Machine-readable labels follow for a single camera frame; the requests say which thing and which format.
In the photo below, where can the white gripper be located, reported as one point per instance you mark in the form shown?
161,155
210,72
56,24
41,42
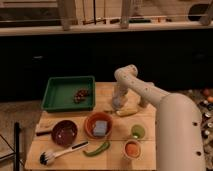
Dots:
119,96

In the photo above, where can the brown grape bunch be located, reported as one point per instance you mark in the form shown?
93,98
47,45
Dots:
81,95

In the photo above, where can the orange bowl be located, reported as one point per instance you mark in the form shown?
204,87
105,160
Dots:
89,124

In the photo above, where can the green chili pepper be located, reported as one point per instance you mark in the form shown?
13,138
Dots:
99,150

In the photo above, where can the white cup with orange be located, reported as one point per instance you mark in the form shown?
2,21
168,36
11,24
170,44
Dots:
131,150

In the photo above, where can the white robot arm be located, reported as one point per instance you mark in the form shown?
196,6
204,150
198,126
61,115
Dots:
179,145

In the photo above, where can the metal can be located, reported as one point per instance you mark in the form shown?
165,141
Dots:
143,102

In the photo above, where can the purple bowl with handle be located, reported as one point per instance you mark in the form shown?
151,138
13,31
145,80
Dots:
63,133

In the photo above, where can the blue sponge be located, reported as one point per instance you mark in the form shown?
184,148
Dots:
100,128

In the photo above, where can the white dish brush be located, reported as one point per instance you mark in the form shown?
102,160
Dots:
48,157

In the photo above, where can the green plastic tray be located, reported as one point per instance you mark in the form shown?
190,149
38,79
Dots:
60,91

